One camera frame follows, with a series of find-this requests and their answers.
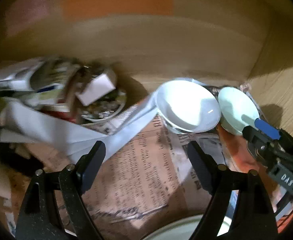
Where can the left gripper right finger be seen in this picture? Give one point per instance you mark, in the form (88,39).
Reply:
(204,166)

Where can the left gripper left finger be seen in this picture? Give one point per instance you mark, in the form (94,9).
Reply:
(89,164)

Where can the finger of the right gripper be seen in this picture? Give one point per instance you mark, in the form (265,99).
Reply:
(254,136)
(266,128)

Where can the mint green small bowl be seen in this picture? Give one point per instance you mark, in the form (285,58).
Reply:
(237,110)

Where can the mint green plate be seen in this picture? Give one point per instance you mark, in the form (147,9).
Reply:
(180,229)

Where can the white deep bowl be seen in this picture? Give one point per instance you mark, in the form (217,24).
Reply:
(187,107)

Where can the newspaper print table mat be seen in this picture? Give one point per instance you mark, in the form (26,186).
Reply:
(150,183)

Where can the small bowl of trinkets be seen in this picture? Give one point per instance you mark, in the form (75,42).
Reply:
(108,106)

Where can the white paper sheets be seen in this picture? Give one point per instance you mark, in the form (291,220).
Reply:
(23,124)

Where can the white card box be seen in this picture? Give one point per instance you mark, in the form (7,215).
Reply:
(97,88)

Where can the stack of magazines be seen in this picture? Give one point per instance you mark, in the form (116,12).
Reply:
(40,81)

